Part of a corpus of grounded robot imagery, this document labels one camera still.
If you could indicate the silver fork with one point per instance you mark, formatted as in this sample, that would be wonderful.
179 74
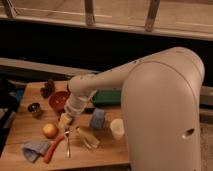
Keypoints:
67 133

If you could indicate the yellow banana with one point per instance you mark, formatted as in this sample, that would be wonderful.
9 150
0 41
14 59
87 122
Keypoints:
87 137

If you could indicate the red bowl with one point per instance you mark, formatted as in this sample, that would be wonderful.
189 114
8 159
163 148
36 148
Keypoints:
57 100

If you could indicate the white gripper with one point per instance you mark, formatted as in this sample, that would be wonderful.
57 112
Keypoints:
73 106

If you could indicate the blue grey cloth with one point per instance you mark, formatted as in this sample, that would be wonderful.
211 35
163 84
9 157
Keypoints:
32 150

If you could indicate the wooden board table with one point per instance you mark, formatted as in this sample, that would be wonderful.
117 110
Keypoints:
25 127

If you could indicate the dark grape bunch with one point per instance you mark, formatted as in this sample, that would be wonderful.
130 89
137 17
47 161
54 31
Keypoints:
48 88

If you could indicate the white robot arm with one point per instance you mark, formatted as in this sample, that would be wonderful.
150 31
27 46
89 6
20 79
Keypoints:
160 105

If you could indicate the blue sponge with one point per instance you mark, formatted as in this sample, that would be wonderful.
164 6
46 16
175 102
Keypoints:
97 119

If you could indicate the red yellow apple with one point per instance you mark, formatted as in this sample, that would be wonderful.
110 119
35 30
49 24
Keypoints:
50 130

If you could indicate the small metal cup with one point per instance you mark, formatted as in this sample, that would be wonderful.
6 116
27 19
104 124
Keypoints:
34 109

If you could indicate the white plastic cup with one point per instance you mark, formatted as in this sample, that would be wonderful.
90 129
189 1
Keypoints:
117 128

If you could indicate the green plastic tray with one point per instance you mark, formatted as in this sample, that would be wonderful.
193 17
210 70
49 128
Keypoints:
107 97

